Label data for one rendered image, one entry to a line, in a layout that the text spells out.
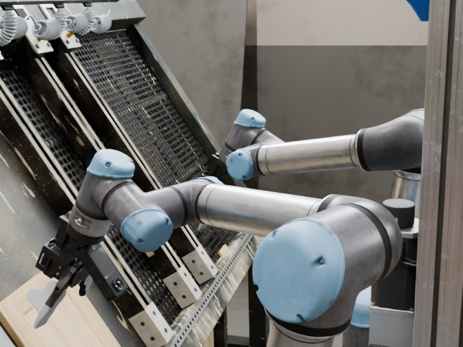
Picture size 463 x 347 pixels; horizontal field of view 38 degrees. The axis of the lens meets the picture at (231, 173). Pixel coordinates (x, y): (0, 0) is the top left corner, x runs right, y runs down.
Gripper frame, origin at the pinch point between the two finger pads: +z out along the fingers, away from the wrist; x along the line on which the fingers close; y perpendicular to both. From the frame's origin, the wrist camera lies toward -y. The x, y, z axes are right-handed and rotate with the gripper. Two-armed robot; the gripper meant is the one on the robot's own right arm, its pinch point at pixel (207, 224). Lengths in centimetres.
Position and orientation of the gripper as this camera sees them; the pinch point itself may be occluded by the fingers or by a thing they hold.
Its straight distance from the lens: 191.1
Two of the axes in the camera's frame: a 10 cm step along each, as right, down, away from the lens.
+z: -4.1, 8.3, 3.8
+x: -3.5, 2.5, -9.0
